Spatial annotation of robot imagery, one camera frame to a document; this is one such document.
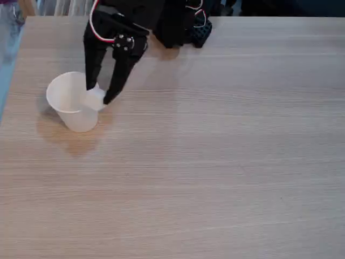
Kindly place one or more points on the pale fabric curtain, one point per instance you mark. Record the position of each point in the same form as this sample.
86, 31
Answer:
64, 7

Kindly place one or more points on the white paper cup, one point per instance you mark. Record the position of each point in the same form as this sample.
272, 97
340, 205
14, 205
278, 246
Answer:
78, 121

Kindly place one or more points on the person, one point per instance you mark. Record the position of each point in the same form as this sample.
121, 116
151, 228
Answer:
9, 29

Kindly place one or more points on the small white cube block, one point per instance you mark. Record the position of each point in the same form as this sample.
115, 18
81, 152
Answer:
95, 98

